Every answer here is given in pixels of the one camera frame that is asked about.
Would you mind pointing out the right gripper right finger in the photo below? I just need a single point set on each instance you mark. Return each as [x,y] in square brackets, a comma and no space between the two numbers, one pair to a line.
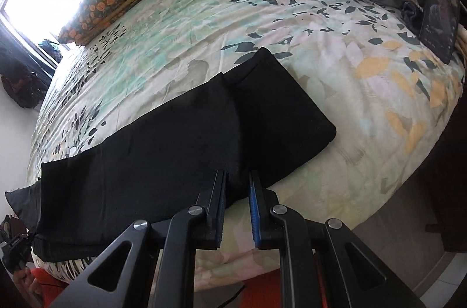
[323,264]

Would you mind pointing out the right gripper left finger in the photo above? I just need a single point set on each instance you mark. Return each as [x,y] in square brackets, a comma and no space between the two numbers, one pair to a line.
[153,264]

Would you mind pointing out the black pants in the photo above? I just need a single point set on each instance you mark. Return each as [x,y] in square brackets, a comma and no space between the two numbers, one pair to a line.
[253,122]

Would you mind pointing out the orange red rug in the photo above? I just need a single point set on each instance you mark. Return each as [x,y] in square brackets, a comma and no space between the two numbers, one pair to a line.
[260,291]

